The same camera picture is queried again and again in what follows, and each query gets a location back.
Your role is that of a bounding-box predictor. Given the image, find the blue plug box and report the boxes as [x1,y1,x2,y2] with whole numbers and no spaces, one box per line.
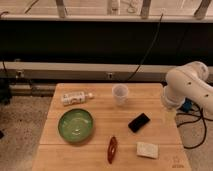
[180,99,192,112]

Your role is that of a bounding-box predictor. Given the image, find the red-brown oval object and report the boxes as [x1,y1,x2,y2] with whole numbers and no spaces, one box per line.
[107,136,118,164]

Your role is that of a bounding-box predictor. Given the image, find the black phone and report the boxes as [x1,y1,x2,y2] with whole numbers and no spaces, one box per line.
[128,113,150,133]

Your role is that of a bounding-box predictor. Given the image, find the white plastic bottle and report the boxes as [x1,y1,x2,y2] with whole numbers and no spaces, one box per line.
[61,91,94,106]

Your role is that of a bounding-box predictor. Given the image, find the white sponge block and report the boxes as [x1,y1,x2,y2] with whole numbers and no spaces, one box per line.
[137,142,158,159]

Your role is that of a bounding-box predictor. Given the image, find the black floor cable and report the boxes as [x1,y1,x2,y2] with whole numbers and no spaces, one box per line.
[175,101,213,150]

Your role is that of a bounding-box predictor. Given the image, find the black hanging cable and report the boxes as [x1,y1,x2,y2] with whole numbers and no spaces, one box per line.
[125,13,165,82]

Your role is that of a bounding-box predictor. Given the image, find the green ceramic bowl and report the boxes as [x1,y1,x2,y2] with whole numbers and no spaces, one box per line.
[58,108,94,143]

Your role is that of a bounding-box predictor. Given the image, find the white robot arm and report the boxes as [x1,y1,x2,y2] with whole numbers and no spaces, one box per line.
[161,61,213,114]

